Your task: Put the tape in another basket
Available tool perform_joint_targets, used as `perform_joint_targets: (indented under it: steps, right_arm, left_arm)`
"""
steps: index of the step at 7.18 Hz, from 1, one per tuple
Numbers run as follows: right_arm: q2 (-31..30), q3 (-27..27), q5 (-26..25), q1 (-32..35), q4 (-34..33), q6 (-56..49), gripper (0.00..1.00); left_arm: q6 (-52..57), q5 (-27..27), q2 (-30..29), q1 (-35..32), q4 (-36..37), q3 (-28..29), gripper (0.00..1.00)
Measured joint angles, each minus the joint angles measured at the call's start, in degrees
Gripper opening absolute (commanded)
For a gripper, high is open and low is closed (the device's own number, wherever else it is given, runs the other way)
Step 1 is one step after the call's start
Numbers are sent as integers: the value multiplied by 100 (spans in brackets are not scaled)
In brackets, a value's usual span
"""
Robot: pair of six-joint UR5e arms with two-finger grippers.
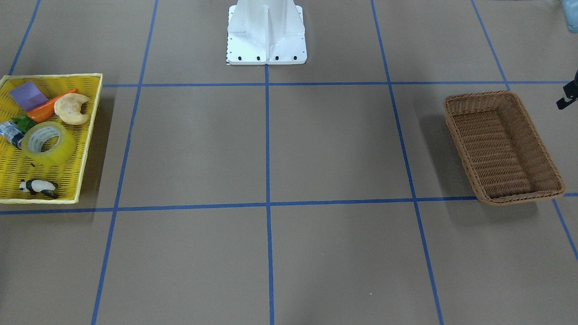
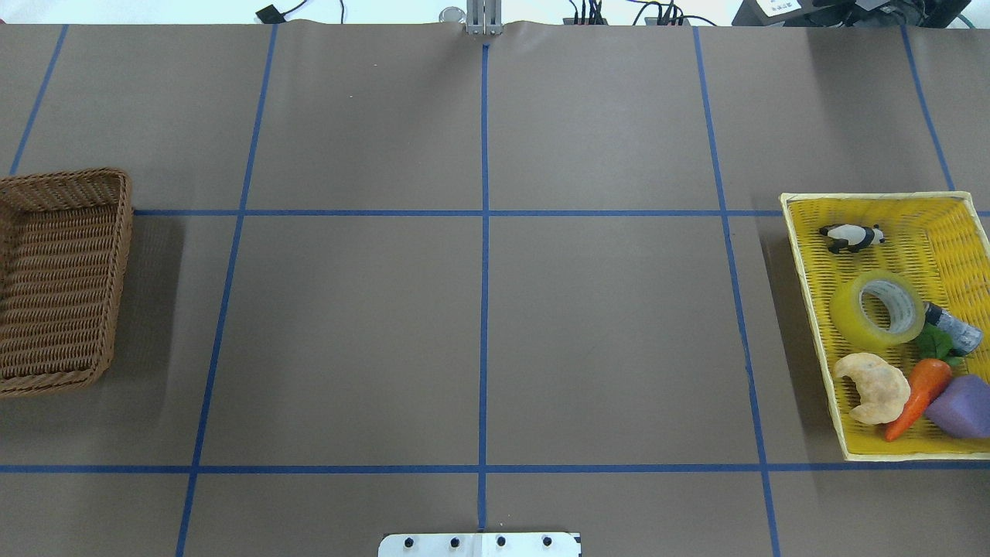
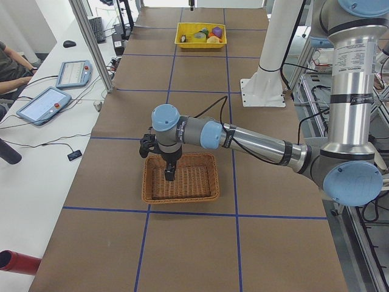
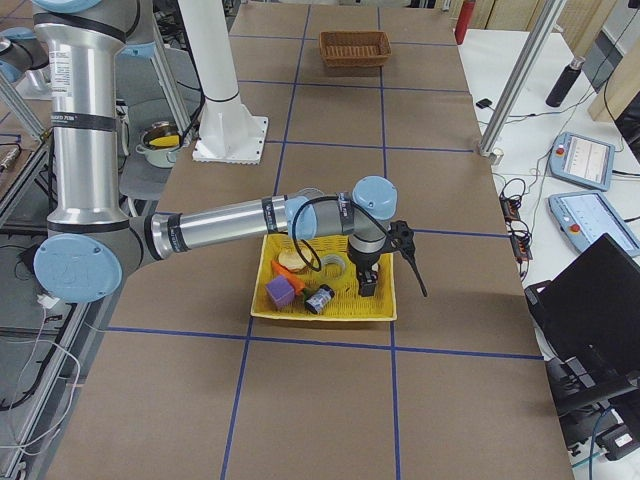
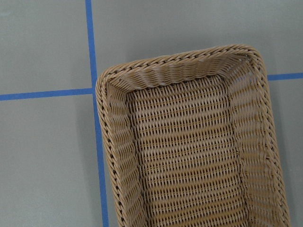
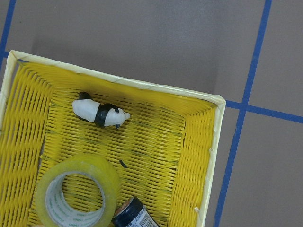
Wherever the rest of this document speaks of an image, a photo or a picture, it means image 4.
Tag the small dark jar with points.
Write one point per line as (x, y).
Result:
(317, 302)

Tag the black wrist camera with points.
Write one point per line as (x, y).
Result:
(402, 238)

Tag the orange carrot toy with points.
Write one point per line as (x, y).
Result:
(290, 277)

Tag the teach pendant near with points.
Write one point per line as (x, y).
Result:
(585, 216)

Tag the yellow plastic basket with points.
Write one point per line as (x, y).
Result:
(347, 305)

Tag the brown wicker basket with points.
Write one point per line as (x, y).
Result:
(354, 49)

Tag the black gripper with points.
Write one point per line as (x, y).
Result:
(363, 263)

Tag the aluminium frame post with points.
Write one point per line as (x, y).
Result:
(524, 64)

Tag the teach pendant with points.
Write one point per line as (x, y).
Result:
(585, 216)
(582, 161)

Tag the black water bottle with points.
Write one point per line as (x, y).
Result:
(565, 82)

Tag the purple cube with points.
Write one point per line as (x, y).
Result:
(280, 291)

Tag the small black device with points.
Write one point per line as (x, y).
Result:
(484, 103)

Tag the red cylinder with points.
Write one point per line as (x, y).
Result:
(463, 20)

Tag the orange black connector box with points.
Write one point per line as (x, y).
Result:
(519, 233)

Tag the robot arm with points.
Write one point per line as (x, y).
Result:
(93, 246)
(23, 55)

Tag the white pot with corn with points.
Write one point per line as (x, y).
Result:
(159, 144)

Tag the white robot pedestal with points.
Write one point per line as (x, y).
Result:
(228, 132)

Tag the yellow tape roll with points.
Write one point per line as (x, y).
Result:
(333, 266)

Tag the black laptop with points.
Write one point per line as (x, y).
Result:
(590, 313)

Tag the teach pendant far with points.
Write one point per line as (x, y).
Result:
(582, 161)

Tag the croissant toy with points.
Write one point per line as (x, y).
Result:
(294, 262)

